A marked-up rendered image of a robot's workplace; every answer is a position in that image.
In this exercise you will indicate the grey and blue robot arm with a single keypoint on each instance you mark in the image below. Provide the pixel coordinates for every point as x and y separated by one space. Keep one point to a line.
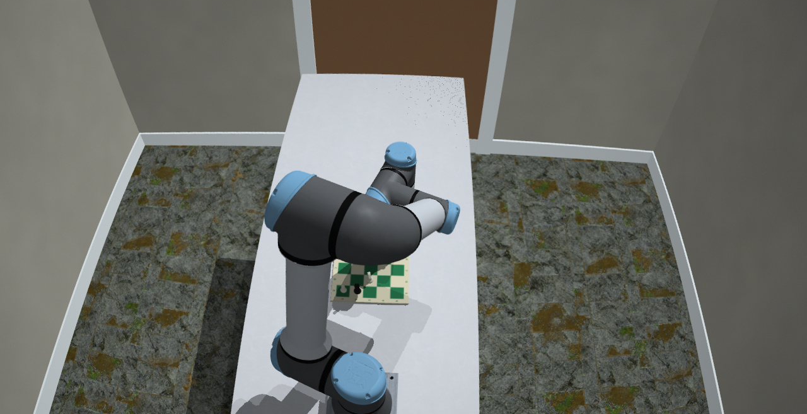
317 222

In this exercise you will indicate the green and cream chessboard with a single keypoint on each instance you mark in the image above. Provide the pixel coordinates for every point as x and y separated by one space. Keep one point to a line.
390 283

